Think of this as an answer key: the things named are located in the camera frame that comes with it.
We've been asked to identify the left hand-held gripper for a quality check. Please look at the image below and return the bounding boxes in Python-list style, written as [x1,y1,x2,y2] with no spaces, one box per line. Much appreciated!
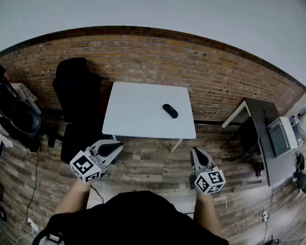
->
[69,139,124,184]

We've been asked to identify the black office chair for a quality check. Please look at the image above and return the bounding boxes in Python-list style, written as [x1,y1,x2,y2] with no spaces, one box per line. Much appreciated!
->
[47,57,104,164]

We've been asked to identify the black oval plastic case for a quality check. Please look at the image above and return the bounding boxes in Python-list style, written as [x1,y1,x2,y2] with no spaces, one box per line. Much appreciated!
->
[162,103,179,119]

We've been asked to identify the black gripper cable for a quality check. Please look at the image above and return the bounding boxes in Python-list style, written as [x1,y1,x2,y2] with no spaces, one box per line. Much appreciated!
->
[90,185,105,205]

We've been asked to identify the black desk chair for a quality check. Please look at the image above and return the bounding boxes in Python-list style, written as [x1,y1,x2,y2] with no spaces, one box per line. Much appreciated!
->
[228,116,265,178]

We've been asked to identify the person's right forearm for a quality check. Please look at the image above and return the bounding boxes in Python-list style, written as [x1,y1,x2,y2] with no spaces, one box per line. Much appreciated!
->
[193,191,223,238]

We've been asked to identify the black rounded device white trim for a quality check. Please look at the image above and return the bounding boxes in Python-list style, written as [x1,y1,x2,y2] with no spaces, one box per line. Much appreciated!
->
[0,79,41,137]

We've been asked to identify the person's black shirt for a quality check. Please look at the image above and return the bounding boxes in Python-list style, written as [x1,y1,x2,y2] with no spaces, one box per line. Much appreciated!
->
[34,190,230,245]

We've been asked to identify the white power strip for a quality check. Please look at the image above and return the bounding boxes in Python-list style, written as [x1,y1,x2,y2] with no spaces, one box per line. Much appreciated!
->
[25,217,40,232]

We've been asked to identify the grey laptop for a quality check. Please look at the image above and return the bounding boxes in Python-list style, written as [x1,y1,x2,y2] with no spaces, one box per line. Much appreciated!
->
[267,116,299,158]

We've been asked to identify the dark desk white frame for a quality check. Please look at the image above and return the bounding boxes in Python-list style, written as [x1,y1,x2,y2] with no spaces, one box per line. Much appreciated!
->
[221,97,300,187]

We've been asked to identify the person's left forearm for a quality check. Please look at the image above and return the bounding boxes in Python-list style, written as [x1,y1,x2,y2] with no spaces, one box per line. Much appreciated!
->
[55,179,92,214]

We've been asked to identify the grey body-worn device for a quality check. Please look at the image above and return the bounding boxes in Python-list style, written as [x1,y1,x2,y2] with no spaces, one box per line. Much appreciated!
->
[38,232,64,245]

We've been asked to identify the black floor cable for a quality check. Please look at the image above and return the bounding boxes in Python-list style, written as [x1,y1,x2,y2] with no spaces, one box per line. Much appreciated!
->
[25,151,40,219]

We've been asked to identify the wooden crate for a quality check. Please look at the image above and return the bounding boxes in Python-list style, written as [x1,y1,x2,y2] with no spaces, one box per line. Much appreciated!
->
[10,82,39,109]

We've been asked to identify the white wall plug adapter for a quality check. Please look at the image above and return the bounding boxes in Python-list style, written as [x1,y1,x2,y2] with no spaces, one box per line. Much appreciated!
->
[260,207,270,223]

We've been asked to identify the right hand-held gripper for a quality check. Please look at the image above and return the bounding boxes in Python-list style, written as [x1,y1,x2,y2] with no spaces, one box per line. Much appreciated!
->
[189,146,226,195]

